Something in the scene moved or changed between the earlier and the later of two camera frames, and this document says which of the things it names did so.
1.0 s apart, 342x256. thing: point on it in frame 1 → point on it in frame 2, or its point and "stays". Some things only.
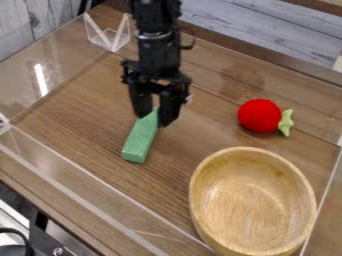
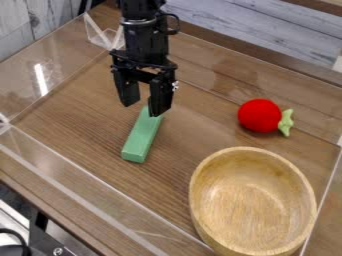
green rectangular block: (142, 136) stays
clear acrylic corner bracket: (108, 38) stays
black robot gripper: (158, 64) → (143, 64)
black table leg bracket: (43, 244) stays
